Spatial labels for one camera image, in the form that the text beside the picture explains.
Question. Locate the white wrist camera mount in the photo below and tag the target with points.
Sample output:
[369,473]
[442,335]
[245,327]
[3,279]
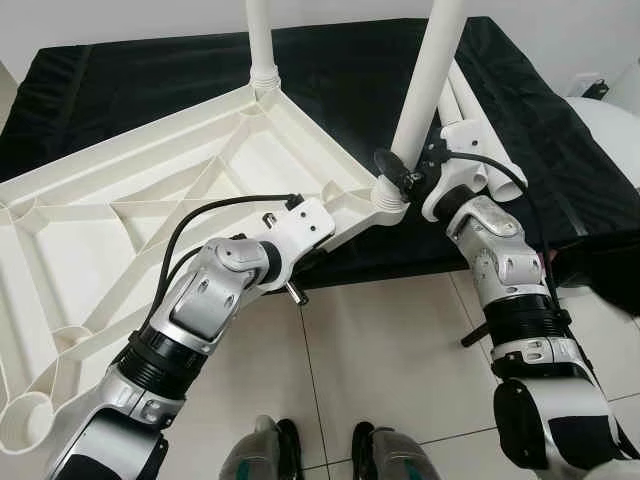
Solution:
[465,175]
[305,225]

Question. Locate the white plastic table leg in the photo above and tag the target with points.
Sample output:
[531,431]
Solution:
[452,105]
[510,180]
[425,80]
[262,40]

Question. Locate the black metal table leg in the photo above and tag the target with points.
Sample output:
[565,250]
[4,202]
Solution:
[473,337]

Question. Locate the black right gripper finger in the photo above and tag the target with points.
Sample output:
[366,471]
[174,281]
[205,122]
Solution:
[392,168]

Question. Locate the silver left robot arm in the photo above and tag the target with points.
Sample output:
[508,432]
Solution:
[200,300]

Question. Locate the pink object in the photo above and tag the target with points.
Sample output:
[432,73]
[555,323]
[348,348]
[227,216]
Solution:
[548,258]

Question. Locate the white wall socket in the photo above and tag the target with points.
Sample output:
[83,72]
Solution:
[585,80]

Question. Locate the white plastic table top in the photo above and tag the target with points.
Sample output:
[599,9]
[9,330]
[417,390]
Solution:
[100,250]

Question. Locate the black tablecloth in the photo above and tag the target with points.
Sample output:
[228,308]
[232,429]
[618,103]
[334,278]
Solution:
[580,150]

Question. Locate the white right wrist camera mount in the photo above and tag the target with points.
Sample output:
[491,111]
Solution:
[465,175]

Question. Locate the black power plug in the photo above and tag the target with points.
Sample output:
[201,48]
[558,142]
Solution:
[598,90]

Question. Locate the grey robot left leg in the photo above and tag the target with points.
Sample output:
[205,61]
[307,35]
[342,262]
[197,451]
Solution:
[260,455]

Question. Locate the grey robot leg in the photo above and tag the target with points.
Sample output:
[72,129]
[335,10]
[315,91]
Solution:
[400,460]
[260,455]

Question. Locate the grey robot right leg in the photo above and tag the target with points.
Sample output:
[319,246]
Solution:
[400,460]

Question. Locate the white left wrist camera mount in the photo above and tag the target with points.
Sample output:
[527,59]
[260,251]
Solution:
[305,225]

